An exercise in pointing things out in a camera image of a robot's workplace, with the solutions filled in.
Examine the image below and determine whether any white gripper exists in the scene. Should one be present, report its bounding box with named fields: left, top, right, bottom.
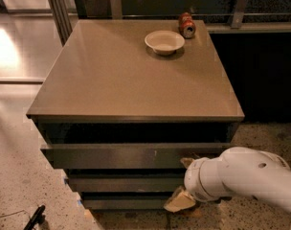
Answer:
left=164, top=157, right=215, bottom=213

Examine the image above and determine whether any grey top drawer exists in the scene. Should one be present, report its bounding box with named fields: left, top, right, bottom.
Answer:
left=41, top=143, right=230, bottom=170

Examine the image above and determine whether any grey drawer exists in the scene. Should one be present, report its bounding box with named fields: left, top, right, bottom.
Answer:
left=81, top=192, right=171, bottom=210
left=41, top=143, right=230, bottom=170
left=67, top=176, right=184, bottom=193

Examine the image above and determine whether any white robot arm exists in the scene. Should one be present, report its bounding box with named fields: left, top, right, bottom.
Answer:
left=164, top=147, right=291, bottom=214

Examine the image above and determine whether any grey bottom drawer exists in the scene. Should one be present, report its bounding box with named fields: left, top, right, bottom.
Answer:
left=81, top=192, right=171, bottom=210

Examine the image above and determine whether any grey drawer cabinet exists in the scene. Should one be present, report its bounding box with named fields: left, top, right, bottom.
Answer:
left=26, top=18, right=245, bottom=146

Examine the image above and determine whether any grey middle drawer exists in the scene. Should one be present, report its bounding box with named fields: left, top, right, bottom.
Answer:
left=67, top=176, right=184, bottom=193

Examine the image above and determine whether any white bowl on cabinet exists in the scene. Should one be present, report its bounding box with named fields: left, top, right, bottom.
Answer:
left=145, top=31, right=185, bottom=56

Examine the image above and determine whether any black object on floor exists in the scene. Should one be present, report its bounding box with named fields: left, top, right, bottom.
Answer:
left=23, top=205, right=45, bottom=230

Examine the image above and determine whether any red soda can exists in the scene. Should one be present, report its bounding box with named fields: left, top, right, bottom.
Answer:
left=178, top=12, right=195, bottom=38

